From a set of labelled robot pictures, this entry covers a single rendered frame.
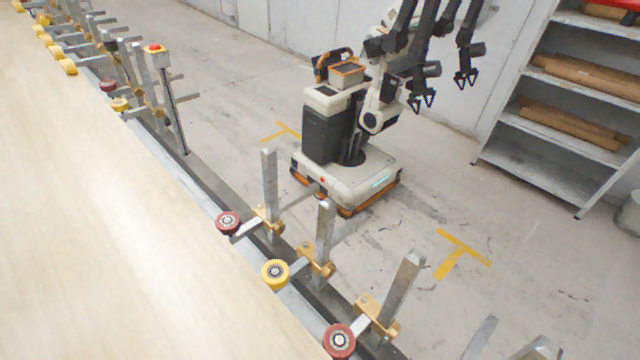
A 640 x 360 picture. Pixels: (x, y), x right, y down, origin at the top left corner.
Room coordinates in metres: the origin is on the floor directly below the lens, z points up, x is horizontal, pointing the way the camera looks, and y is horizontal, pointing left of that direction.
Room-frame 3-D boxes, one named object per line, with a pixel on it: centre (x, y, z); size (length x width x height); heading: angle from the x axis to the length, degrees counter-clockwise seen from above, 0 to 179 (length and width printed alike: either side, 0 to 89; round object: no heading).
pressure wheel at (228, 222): (0.64, 0.28, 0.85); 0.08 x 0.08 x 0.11
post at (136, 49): (1.40, 0.88, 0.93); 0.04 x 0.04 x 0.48; 47
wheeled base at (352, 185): (1.87, -0.22, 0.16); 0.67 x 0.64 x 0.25; 46
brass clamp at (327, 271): (0.56, -0.02, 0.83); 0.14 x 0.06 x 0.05; 47
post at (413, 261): (0.38, -0.22, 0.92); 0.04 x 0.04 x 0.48; 47
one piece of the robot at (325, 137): (1.94, -0.15, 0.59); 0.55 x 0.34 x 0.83; 136
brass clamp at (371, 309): (0.39, -0.20, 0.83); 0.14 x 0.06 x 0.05; 47
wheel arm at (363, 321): (0.44, -0.22, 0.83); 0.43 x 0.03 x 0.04; 137
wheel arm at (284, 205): (0.78, 0.14, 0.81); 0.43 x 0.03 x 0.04; 137
